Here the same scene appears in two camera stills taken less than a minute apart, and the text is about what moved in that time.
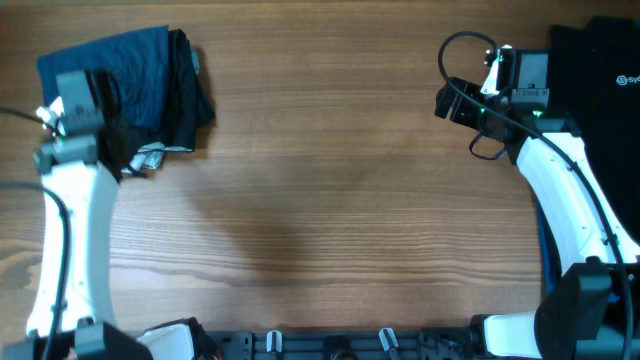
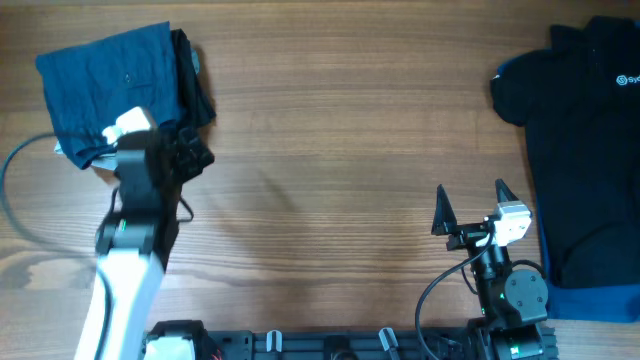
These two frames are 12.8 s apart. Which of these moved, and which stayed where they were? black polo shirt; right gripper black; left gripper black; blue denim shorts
Moved: left gripper black; right gripper black
Stayed: blue denim shorts; black polo shirt
